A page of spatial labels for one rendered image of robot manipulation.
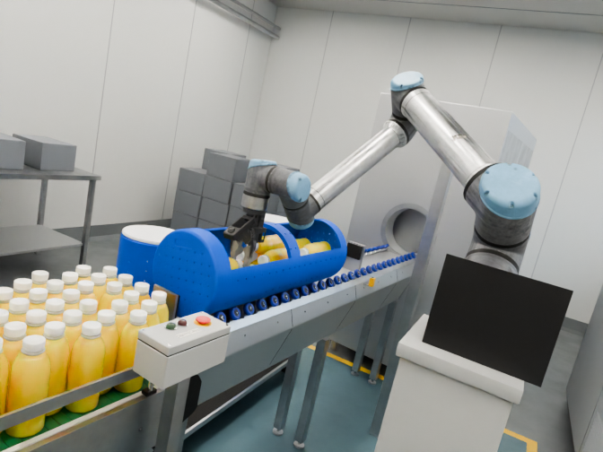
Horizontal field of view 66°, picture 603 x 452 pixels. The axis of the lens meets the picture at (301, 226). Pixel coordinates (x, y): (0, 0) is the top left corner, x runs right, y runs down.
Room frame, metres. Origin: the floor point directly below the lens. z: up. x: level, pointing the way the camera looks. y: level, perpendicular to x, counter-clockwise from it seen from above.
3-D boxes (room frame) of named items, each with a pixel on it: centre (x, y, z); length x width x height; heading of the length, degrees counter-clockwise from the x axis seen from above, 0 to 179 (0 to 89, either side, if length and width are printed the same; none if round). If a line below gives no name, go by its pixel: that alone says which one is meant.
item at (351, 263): (2.48, -0.31, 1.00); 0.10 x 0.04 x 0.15; 60
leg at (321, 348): (2.20, -0.23, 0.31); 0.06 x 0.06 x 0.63; 60
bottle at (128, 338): (1.04, 0.34, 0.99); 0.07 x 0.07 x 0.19
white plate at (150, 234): (1.97, 0.62, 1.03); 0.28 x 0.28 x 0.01
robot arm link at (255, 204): (1.54, 0.17, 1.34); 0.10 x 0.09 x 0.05; 60
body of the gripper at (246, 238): (1.55, 0.17, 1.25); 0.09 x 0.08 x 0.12; 150
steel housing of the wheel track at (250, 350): (2.23, -0.17, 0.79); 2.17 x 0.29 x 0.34; 150
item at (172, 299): (1.33, 0.36, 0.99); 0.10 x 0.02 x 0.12; 60
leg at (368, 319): (3.12, -0.61, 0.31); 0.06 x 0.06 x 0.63; 60
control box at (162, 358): (1.00, 0.21, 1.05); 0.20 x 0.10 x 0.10; 150
